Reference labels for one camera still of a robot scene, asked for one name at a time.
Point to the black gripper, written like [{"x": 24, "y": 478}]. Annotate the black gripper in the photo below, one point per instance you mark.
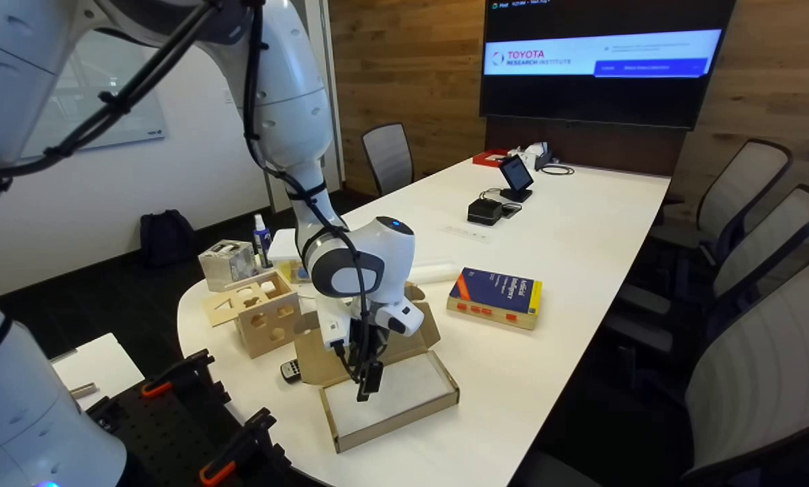
[{"x": 367, "y": 342}]

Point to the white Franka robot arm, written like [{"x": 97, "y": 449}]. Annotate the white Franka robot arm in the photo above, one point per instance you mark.
[{"x": 291, "y": 98}]

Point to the open brown cardboard box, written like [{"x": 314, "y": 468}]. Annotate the open brown cardboard box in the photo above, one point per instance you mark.
[{"x": 405, "y": 411}]

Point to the wooden shape sorter box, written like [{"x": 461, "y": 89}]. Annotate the wooden shape sorter box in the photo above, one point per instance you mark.
[{"x": 269, "y": 320}]

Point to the blue and orange book box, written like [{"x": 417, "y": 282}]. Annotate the blue and orange book box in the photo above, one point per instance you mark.
[{"x": 495, "y": 296}]

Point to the white flat box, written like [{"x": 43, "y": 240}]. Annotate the white flat box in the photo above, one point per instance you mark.
[{"x": 283, "y": 244}]

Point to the small black box device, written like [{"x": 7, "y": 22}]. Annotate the small black box device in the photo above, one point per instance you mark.
[{"x": 486, "y": 212}]

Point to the black clamp orange tip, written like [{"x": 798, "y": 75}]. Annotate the black clamp orange tip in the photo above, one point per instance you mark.
[
  {"x": 173, "y": 378},
  {"x": 237, "y": 449}
]

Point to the blue white spray bottle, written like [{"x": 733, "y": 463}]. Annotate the blue white spray bottle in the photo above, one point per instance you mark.
[{"x": 260, "y": 243}]

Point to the small white open container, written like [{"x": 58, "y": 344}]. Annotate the small white open container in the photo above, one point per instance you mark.
[{"x": 222, "y": 265}]

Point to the black perforated mounting board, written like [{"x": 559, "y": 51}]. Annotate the black perforated mounting board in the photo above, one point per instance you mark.
[{"x": 164, "y": 434}]

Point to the grey mesh office chair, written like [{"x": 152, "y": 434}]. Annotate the grey mesh office chair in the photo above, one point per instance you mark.
[
  {"x": 736, "y": 193},
  {"x": 387, "y": 158},
  {"x": 763, "y": 381},
  {"x": 763, "y": 244}
]

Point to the black bag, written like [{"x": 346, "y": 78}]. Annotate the black bag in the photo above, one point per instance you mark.
[{"x": 166, "y": 238}]

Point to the red flat item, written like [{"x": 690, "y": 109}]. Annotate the red flat item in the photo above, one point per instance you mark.
[{"x": 487, "y": 158}]

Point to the black tablet on stand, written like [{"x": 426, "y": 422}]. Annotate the black tablet on stand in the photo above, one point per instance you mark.
[{"x": 515, "y": 175}]

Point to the white low platform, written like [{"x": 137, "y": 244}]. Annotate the white low platform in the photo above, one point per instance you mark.
[{"x": 96, "y": 366}]

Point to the glass whiteboard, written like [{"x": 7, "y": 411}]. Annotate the glass whiteboard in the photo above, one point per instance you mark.
[{"x": 141, "y": 123}]

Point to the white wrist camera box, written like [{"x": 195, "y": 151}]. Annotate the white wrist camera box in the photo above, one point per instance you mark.
[{"x": 333, "y": 326}]

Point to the grey door frame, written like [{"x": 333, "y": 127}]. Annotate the grey door frame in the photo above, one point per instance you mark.
[{"x": 323, "y": 82}]

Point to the wall mounted TV screen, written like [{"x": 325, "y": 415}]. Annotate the wall mounted TV screen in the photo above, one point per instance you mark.
[{"x": 601, "y": 59}]

